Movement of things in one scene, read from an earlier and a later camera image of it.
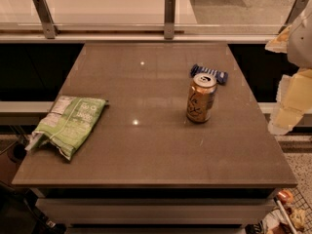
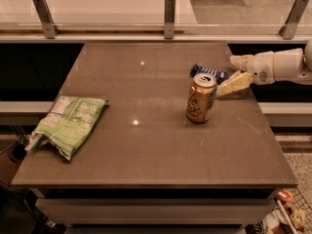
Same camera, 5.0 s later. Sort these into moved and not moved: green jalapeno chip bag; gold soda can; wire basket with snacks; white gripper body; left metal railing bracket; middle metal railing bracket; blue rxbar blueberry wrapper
Moved: white gripper body
Not moved: gold soda can; wire basket with snacks; middle metal railing bracket; green jalapeno chip bag; left metal railing bracket; blue rxbar blueberry wrapper
